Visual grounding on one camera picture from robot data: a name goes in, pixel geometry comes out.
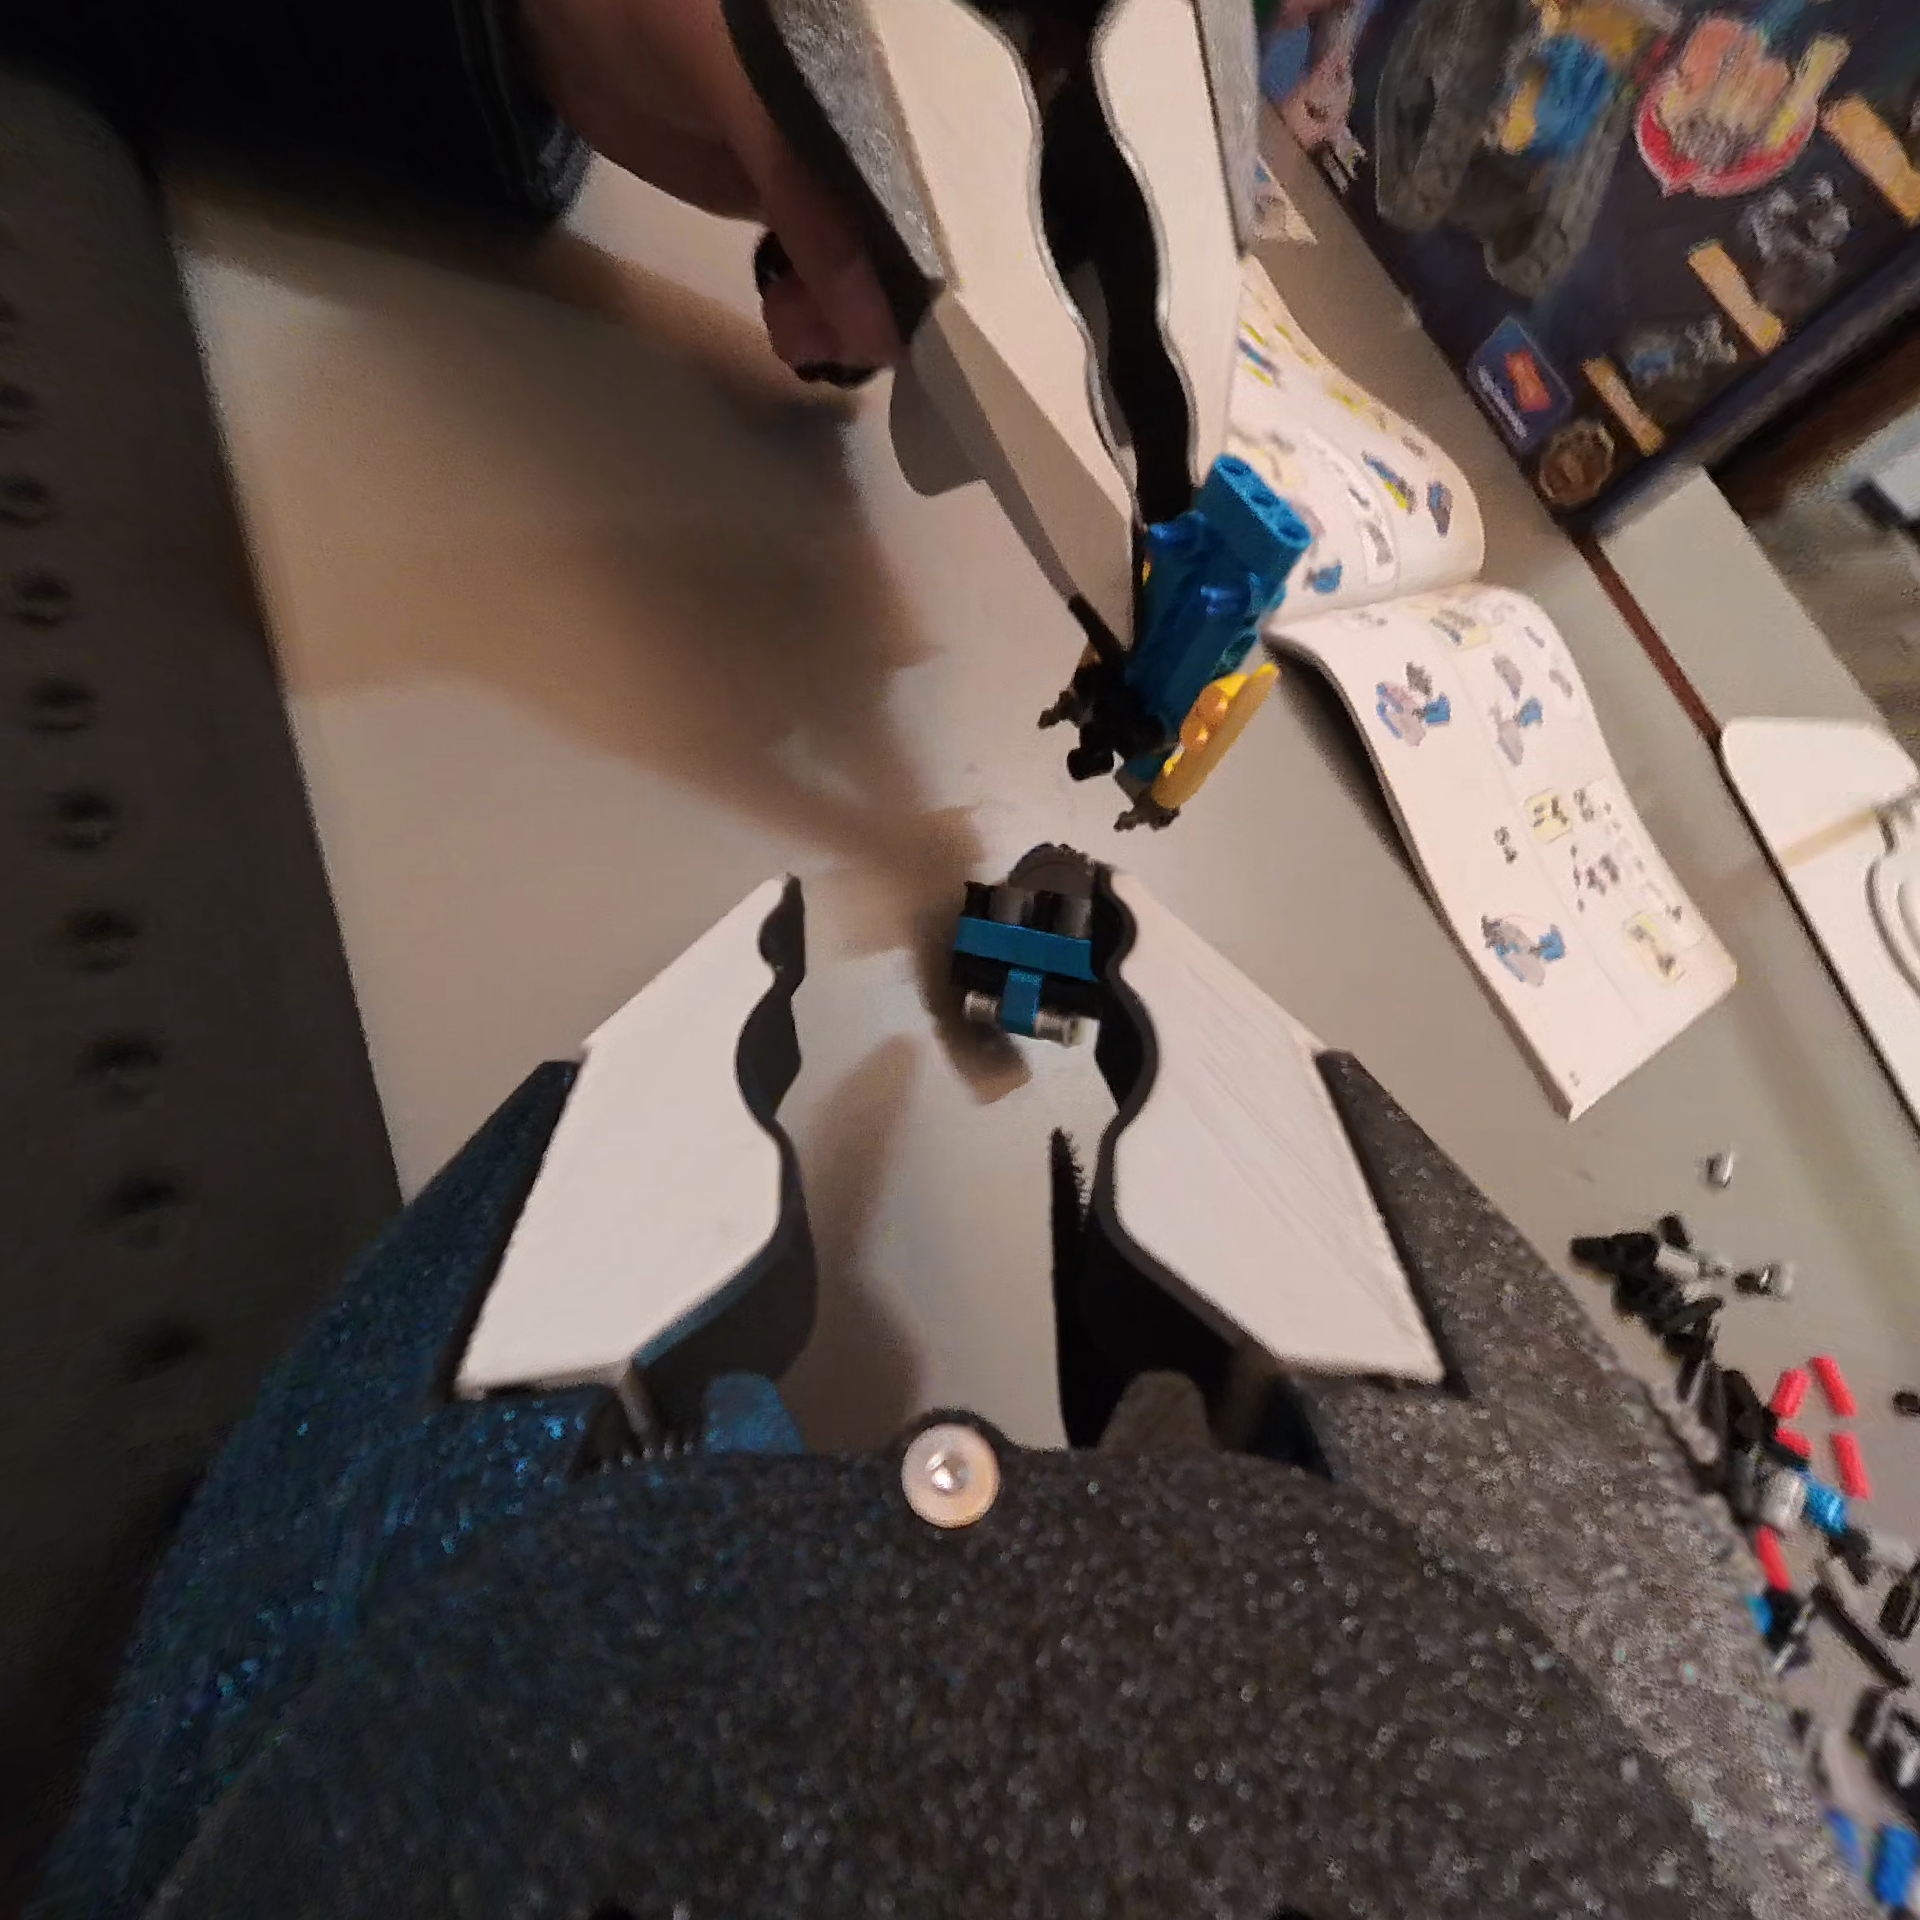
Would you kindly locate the dark blue toy box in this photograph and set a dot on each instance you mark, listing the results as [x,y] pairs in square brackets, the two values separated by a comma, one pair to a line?
[1620,211]

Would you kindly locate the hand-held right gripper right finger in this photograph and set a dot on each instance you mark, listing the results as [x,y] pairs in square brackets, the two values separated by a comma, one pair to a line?
[1275,1202]

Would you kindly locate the open instruction booklet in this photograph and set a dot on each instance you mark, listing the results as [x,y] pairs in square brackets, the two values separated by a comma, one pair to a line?
[1500,813]

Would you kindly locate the blue yellow brick assembly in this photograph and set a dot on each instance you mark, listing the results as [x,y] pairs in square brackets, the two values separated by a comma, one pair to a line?
[1216,587]

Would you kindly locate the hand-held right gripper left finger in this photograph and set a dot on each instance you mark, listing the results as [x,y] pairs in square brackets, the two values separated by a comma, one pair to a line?
[645,1202]

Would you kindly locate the person's left hand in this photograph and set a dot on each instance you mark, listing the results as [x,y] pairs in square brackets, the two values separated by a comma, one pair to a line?
[674,123]

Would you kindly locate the blue beam with black pins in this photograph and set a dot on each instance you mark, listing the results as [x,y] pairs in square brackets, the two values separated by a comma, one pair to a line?
[1019,978]

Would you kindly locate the pile of loose small bricks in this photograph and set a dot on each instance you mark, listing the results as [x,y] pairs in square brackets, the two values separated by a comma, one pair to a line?
[1771,1440]

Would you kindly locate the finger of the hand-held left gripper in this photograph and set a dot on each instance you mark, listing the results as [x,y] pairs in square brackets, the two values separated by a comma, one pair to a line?
[1177,181]
[1005,332]

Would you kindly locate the grey desk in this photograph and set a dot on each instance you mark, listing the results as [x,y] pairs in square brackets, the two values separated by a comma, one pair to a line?
[540,691]

